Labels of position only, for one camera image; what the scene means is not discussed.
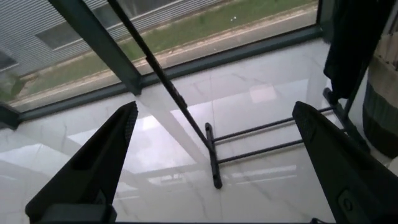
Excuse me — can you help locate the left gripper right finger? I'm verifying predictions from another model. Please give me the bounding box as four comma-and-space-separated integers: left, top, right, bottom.
292, 100, 398, 223

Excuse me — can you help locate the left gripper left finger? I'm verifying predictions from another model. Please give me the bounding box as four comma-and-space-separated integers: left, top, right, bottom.
24, 100, 139, 223

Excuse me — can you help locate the black garment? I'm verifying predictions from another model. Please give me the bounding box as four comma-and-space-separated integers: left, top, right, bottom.
323, 0, 396, 100

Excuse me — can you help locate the white laundry basket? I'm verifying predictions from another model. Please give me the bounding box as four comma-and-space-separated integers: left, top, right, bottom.
362, 29, 398, 159

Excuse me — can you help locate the black clothes rack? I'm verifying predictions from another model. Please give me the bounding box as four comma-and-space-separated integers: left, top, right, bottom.
107, 0, 371, 190

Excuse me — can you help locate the window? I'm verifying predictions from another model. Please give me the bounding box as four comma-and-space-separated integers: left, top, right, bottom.
0, 0, 335, 131

